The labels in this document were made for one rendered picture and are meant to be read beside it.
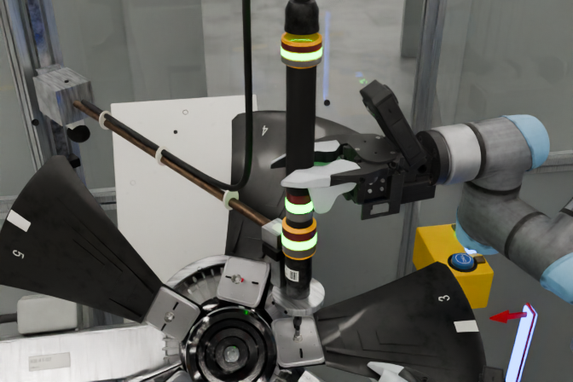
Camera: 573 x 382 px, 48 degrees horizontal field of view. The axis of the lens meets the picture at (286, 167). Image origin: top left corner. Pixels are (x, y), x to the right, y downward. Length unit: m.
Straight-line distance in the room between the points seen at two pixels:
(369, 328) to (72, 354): 0.44
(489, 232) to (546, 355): 1.49
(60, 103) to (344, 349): 0.66
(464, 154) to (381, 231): 0.97
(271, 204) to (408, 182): 0.21
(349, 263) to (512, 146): 1.02
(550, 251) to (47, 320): 0.73
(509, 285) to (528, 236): 1.20
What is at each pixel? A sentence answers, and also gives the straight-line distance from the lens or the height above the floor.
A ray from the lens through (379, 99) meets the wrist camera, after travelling 0.75.
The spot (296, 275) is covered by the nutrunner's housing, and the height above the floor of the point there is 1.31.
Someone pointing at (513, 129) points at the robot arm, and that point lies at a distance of 0.87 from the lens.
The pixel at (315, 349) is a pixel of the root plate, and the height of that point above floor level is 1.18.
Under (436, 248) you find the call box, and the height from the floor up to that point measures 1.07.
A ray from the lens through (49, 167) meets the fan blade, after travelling 0.91.
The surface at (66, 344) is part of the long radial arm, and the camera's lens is 1.05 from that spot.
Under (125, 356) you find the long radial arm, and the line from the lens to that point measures 1.04.
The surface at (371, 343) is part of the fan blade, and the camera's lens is 0.93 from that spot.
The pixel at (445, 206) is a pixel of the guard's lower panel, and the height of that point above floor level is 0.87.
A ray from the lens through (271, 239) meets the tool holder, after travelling 0.84.
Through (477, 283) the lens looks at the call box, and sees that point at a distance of 1.28.
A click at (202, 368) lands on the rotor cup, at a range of 0.88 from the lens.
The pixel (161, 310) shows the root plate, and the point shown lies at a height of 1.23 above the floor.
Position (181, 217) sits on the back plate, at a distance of 1.15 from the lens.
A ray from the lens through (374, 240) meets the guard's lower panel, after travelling 1.78.
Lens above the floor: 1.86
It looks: 31 degrees down
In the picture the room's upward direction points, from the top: straight up
